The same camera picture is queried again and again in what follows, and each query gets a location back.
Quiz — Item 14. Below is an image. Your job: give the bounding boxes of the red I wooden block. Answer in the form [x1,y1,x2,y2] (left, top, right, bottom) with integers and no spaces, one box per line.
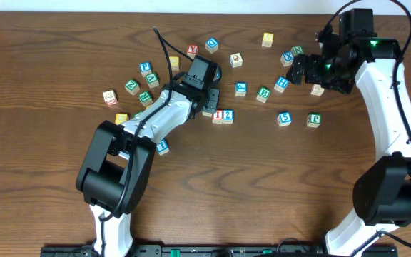
[212,109,223,124]

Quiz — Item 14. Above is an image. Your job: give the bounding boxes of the blue 2 wooden block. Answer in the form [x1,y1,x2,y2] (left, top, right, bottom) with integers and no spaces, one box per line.
[223,109,234,124]

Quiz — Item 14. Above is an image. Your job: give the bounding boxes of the red A wooden block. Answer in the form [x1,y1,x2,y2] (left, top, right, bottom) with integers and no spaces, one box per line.
[202,111,213,117]

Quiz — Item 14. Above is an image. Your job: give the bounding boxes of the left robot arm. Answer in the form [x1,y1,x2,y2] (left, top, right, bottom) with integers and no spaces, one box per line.
[76,56,223,256]

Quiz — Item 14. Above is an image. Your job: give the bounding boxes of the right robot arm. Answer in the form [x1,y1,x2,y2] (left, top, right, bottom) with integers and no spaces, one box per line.
[286,3,411,256]

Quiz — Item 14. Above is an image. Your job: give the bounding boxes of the red Y wooden block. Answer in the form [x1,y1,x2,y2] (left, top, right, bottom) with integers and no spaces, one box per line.
[187,44,199,59]

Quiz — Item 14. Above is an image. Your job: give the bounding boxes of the plain animal wooden block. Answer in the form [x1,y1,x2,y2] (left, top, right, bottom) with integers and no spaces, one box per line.
[310,84,325,96]

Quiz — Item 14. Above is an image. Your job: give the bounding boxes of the blue D far wooden block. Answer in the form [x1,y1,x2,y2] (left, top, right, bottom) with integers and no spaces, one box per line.
[205,37,219,54]

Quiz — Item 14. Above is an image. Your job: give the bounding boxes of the yellow O wooden block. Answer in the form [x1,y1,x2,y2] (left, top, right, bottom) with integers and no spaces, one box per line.
[169,56,180,71]

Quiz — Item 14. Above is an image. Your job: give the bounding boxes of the plain picture wooden block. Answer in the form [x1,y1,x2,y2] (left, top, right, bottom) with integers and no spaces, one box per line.
[230,53,243,69]

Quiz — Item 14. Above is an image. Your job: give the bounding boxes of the blue p wooden block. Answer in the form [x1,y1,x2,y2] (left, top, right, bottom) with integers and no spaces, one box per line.
[139,61,152,77]
[235,82,248,97]

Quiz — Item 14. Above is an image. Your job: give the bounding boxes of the green N wooden block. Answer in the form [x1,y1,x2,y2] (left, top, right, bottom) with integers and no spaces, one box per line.
[291,46,304,56]

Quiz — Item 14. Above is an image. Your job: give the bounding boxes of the blue X wooden block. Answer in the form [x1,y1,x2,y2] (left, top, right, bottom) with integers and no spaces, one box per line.
[280,51,294,66]

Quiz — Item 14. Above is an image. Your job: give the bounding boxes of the green V wooden block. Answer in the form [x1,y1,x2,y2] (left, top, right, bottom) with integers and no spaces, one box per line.
[145,73,160,89]

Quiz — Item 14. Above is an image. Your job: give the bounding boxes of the blue H wooden block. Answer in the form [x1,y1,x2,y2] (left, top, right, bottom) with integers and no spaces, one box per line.
[274,76,290,93]

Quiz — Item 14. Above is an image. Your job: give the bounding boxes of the green j wooden block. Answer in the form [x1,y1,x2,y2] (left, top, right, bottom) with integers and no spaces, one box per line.
[307,113,322,128]
[133,111,143,117]

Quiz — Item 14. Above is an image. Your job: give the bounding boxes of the blue P left wooden block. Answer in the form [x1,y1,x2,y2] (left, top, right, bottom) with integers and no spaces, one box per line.
[139,61,152,77]

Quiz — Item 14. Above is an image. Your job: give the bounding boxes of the green R wooden block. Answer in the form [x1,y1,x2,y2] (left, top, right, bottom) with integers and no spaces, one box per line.
[138,91,153,107]

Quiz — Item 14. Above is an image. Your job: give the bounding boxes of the green B wooden block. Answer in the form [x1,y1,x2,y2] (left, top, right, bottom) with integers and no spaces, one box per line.
[256,86,271,103]

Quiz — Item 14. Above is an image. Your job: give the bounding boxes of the blue 5 wooden block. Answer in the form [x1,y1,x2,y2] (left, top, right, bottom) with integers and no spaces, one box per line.
[277,111,292,127]

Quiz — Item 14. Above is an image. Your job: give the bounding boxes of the yellow far wooden block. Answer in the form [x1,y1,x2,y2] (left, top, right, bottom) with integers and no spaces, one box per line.
[262,32,274,48]

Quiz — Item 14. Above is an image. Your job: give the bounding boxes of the green Z wooden block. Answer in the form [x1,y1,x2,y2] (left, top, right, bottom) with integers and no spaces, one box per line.
[124,79,140,96]

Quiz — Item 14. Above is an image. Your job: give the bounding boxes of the green J left wooden block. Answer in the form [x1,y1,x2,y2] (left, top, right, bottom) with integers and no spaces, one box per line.
[133,111,143,117]

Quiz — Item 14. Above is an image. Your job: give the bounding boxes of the blue T wooden block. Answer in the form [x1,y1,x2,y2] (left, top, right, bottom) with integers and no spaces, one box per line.
[156,139,170,156]

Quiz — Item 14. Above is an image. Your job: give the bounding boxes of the yellow G wooden block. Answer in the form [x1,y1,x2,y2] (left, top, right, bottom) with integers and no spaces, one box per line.
[115,113,129,125]

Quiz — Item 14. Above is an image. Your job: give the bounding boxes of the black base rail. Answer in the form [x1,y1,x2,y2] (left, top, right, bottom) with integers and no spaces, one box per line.
[40,242,399,257]

